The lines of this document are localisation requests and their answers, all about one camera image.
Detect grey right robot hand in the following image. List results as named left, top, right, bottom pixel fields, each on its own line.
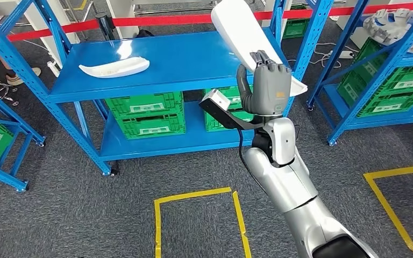
left=236, top=49, right=293, bottom=118

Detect white curved plastic part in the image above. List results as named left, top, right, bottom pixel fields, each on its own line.
left=210, top=0, right=308, bottom=97

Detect silver cast metal part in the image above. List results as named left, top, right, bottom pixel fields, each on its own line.
left=362, top=8, right=413, bottom=54

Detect white part with handwriting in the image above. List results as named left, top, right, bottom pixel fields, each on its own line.
left=79, top=56, right=151, bottom=79

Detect white power strip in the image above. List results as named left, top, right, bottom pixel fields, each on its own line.
left=329, top=49, right=355, bottom=60
left=47, top=60, right=61, bottom=77

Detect blue steel shelving rack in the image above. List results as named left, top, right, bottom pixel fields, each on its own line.
left=0, top=0, right=336, bottom=177
left=306, top=0, right=413, bottom=147
left=0, top=80, right=46, bottom=193

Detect red barrier belt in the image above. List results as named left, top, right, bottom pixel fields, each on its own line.
left=0, top=2, right=413, bottom=47

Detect white cabinet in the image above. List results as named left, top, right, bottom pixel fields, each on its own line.
left=23, top=0, right=81, bottom=47

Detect white power cable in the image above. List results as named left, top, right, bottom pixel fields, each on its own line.
left=288, top=42, right=360, bottom=69

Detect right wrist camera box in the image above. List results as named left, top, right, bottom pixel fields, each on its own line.
left=198, top=89, right=264, bottom=131

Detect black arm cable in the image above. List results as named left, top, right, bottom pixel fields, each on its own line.
left=238, top=128, right=264, bottom=186

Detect black barrier post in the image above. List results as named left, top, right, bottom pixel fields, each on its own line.
left=95, top=12, right=116, bottom=41

